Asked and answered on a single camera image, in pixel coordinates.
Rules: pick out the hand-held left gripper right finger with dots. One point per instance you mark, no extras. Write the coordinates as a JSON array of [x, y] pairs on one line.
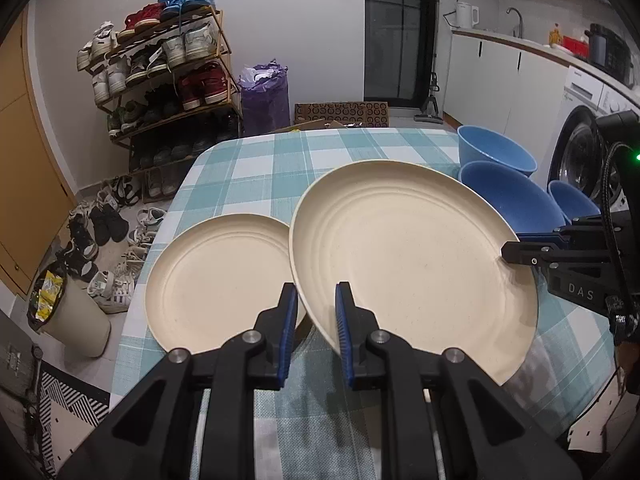
[[344, 330]]

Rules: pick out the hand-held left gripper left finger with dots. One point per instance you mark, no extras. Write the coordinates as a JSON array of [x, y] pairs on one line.
[[287, 330]]

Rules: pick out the chrome kitchen faucet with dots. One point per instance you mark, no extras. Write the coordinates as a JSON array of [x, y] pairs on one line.
[[520, 22]]

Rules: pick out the small cream plate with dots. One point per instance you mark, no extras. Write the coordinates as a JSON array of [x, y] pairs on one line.
[[215, 280]]

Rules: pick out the grey stick vacuum cleaner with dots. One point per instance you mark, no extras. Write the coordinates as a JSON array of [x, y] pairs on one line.
[[429, 110]]

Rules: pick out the black and white patterned mat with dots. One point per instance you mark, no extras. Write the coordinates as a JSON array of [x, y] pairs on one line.
[[65, 400]]

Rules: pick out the white kitchen cabinet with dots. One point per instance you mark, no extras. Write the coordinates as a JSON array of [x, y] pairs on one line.
[[490, 80]]

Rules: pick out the teal checked tablecloth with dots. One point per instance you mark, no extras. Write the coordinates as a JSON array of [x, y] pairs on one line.
[[260, 170]]

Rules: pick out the purple plastic bag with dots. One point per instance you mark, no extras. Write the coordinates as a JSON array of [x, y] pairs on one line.
[[265, 105]]

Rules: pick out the black framed glass door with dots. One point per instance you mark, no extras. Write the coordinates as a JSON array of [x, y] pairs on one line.
[[395, 35]]

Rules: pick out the brown patterned doormat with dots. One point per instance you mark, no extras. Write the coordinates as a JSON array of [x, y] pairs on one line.
[[340, 110]]

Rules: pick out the large blue bowl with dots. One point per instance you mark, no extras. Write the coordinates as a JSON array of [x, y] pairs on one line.
[[510, 195], [495, 147]]

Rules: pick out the large cream plate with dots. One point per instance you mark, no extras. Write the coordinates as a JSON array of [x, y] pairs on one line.
[[410, 270]]

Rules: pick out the white electric kettle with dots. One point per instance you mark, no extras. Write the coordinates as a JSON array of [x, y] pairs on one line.
[[465, 16]]

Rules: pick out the wooden shoe rack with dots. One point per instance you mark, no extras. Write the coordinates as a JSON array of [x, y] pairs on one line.
[[215, 106]]

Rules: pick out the orange wooden door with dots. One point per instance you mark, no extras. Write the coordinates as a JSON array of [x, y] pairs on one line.
[[25, 160]]

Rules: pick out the shoe rack with shoes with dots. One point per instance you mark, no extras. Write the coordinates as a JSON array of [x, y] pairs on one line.
[[200, 85]]

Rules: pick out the black pressure cooker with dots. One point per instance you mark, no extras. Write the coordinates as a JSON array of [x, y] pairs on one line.
[[607, 52]]

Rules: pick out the small blue bowl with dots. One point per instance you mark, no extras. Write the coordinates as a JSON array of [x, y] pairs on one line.
[[570, 202]]

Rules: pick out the beige trash bin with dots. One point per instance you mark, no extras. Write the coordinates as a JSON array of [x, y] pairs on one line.
[[75, 315]]

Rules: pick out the red box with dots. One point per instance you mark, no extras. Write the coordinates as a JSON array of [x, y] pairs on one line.
[[575, 46]]

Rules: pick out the scattered pile of shoes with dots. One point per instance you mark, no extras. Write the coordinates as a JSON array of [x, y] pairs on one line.
[[107, 222]]

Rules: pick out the white washing machine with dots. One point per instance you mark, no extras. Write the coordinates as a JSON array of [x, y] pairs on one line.
[[580, 95]]

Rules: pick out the plain brown cardboard box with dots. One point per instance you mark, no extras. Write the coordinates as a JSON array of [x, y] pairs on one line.
[[310, 125]]

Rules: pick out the yellow bottle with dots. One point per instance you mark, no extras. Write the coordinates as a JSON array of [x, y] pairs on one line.
[[555, 36]]

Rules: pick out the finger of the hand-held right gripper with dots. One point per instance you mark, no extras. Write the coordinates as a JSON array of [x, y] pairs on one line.
[[545, 238], [525, 254]]

